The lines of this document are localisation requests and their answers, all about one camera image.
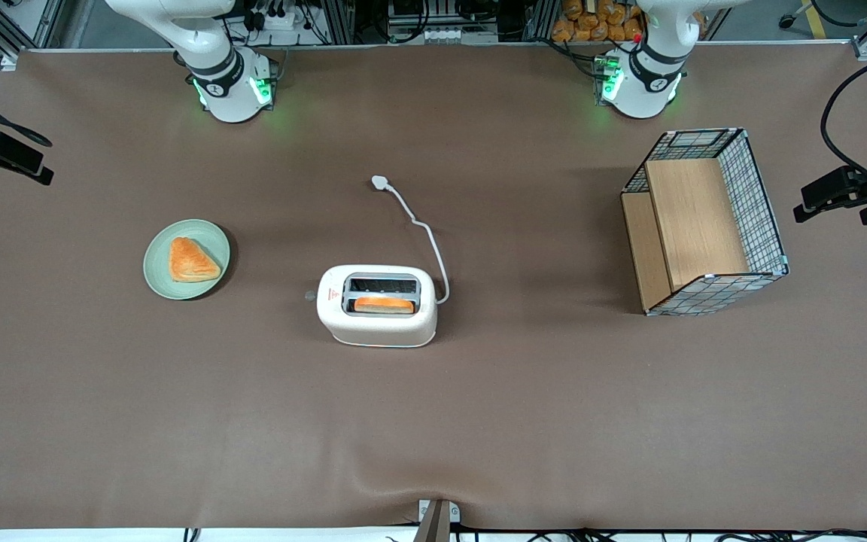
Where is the black wire basket checked liner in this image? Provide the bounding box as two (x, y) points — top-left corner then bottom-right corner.
(620, 126), (790, 317)

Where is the pale green round plate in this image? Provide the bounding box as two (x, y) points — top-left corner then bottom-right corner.
(143, 218), (232, 301)

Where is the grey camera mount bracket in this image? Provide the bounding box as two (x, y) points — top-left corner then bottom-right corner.
(414, 498), (462, 542)

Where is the light wooden step shelf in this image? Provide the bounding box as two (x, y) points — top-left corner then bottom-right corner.
(621, 157), (751, 312)

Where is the bag of orange buns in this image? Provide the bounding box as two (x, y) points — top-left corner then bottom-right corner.
(551, 0), (646, 44)

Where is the brown table cover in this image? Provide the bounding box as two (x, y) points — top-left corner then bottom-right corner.
(0, 41), (867, 532)

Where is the triangular golden pastry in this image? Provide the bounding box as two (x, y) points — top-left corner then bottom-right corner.
(169, 236), (222, 284)

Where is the toasted bread slice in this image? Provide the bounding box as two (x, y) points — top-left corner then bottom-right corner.
(354, 296), (416, 315)

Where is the white two-slot toaster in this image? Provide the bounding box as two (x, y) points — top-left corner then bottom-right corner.
(305, 264), (440, 349)

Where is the white power strip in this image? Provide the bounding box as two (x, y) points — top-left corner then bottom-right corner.
(247, 0), (300, 32)

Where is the white toaster power cable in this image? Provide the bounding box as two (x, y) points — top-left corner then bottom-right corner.
(370, 174), (452, 306)

